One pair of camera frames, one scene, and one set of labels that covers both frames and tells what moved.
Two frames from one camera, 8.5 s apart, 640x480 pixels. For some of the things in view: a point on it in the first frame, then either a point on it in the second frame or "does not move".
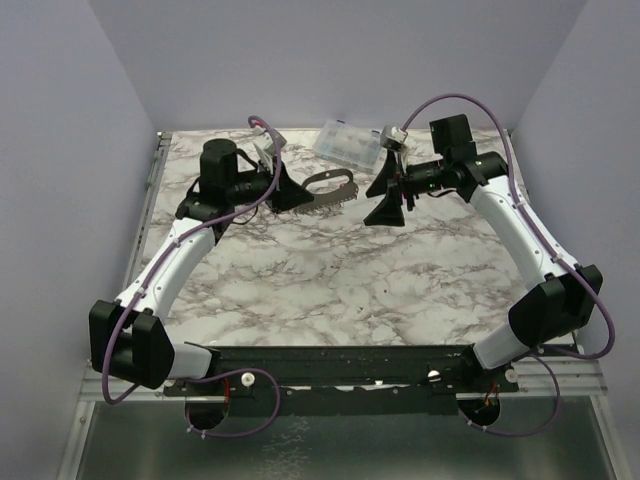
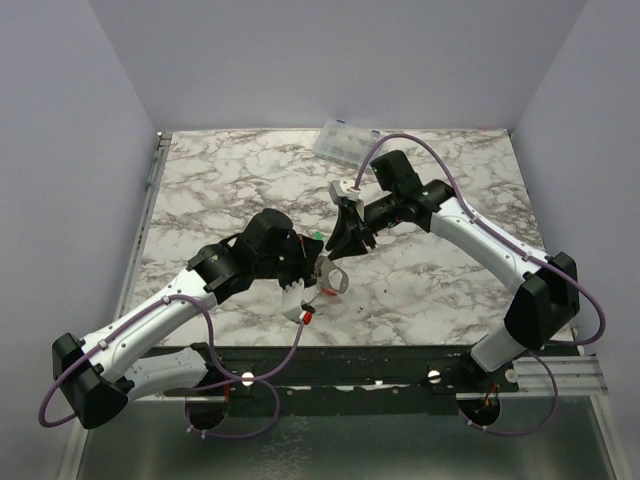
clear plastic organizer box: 344,143 does not move
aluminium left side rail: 161,148 does not move
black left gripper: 288,193 to 306,251
